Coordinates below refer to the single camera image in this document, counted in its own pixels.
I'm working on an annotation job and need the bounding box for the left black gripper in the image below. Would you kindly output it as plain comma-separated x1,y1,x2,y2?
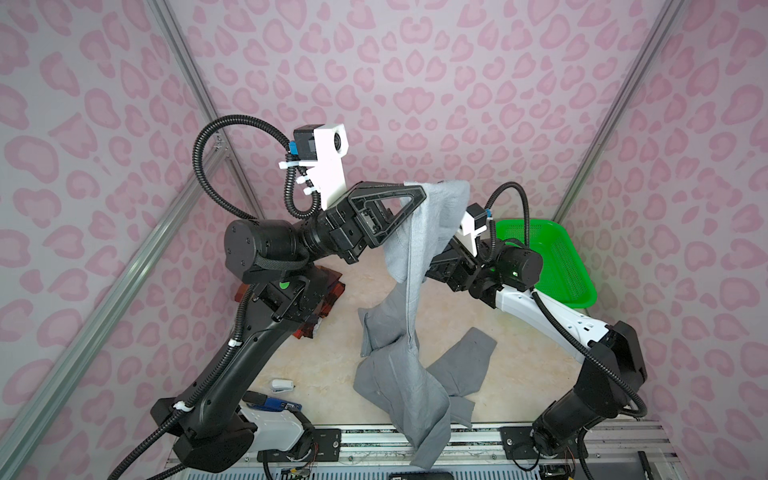
287,188,418,277

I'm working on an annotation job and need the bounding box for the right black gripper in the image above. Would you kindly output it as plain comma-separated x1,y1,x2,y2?
417,235,512,298

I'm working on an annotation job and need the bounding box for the green plastic basket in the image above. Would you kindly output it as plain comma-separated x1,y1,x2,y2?
530,218,597,309

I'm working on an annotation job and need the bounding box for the grey long sleeve shirt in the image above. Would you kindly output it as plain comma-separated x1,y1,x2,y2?
353,180,497,470

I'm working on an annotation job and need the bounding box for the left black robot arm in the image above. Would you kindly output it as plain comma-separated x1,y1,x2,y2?
152,182,427,473

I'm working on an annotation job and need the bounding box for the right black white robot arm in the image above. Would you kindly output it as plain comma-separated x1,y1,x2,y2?
427,240,648,458

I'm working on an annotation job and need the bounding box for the folded plaid flannel shirt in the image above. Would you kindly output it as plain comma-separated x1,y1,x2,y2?
232,266,345,342

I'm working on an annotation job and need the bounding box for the small white device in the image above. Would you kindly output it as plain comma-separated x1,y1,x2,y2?
270,378,295,393

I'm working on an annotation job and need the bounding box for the blue black tool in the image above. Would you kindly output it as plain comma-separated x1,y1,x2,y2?
242,391,302,412

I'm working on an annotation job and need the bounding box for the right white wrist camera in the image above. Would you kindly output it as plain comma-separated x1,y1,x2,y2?
456,203,488,256

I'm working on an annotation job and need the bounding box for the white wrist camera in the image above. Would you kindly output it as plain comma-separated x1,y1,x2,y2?
456,203,488,256
279,124,349,219

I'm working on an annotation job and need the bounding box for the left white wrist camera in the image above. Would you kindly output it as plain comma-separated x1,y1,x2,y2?
279,124,349,219

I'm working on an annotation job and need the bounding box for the right black corrugated cable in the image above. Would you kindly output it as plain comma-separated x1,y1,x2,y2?
483,181,649,420

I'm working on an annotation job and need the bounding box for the black corrugated cable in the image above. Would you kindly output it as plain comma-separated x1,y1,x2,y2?
483,181,649,420
107,114,323,480

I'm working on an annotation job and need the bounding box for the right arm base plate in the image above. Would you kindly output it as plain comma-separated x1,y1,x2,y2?
499,425,580,462

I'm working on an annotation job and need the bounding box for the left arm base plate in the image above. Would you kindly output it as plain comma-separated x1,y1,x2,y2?
257,428,342,463

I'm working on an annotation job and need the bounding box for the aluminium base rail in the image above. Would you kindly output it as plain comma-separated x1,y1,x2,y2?
161,419,685,480

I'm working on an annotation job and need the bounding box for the left corner aluminium post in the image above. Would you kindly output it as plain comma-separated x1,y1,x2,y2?
146,0,264,218

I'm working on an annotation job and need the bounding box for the corner aluminium post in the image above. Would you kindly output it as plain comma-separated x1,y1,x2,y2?
146,0,264,218
552,0,689,224

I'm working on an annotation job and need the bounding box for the left black corrugated cable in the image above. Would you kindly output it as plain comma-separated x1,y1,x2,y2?
107,114,323,480

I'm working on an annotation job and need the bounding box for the right corner aluminium post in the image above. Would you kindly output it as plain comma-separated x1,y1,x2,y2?
552,0,689,224

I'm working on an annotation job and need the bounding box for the diagonal aluminium frame bar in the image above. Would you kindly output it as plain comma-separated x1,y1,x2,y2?
1,147,229,479

